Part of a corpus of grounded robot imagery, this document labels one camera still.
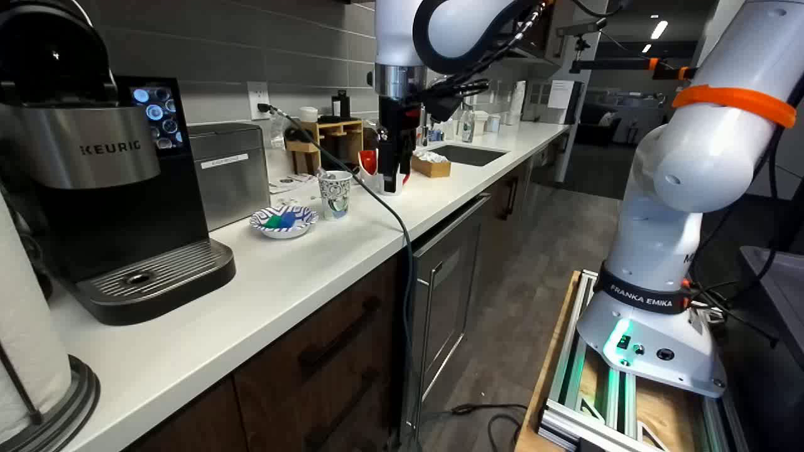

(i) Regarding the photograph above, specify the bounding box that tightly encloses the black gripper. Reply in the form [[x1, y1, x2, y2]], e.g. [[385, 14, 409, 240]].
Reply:
[[376, 96, 423, 196]]

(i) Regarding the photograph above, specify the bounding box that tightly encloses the white plate with blue items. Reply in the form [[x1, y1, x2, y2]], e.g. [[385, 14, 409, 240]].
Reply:
[[249, 201, 321, 244]]

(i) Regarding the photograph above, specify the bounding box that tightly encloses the wooden box of packets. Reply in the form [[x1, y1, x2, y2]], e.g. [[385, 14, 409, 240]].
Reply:
[[409, 150, 455, 181]]

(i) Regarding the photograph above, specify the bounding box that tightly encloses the wooden coffee pod organizer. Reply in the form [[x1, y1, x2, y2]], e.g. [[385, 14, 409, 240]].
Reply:
[[285, 118, 370, 175]]

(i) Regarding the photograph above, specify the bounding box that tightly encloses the dark countertop sink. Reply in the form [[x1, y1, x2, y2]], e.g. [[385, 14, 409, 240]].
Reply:
[[429, 142, 511, 167]]

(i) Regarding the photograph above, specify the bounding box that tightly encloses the clear soap bottle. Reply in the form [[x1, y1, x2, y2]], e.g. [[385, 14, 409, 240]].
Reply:
[[457, 108, 477, 145]]

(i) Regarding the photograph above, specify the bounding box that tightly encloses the black container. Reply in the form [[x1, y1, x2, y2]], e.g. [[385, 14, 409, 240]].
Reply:
[[329, 87, 351, 123]]

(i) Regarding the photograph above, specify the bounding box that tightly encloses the stainless dishwasher front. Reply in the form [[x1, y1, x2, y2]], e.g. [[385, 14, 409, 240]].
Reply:
[[409, 196, 491, 422]]

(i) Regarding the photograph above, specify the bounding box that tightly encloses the silver K-cup recycle bin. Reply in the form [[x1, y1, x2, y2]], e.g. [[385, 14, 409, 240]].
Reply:
[[185, 121, 272, 233]]

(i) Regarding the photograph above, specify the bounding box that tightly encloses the brown wooden cabinet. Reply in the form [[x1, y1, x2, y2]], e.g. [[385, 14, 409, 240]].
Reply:
[[122, 258, 406, 452]]

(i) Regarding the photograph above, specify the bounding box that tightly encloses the black silver Keurig coffee machine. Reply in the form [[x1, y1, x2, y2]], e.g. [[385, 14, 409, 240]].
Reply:
[[0, 0, 239, 326]]

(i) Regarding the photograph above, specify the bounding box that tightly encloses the black paper towel holder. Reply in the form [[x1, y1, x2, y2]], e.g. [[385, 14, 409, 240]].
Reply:
[[0, 354, 100, 452]]

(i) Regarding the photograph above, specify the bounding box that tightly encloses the white paper towel roll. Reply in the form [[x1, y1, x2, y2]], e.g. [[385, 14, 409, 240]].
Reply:
[[0, 196, 76, 441]]

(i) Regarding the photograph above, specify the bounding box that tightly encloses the white mug red handle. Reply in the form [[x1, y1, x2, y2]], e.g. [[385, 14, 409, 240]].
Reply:
[[357, 150, 388, 196]]

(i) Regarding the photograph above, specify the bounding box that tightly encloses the black power cable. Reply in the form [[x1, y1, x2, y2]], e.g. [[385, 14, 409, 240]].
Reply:
[[257, 98, 423, 447]]

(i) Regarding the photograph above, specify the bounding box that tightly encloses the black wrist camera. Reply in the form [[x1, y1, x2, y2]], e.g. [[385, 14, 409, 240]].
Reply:
[[419, 78, 491, 126]]

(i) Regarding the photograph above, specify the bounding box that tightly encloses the white wall outlet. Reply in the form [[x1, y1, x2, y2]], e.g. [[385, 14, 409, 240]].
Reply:
[[247, 81, 272, 121]]

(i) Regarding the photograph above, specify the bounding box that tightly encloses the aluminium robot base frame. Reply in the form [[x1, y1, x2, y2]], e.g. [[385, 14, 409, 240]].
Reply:
[[512, 267, 744, 452]]

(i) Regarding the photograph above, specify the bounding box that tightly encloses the orange strap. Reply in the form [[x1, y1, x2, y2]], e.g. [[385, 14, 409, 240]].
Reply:
[[670, 83, 798, 130]]

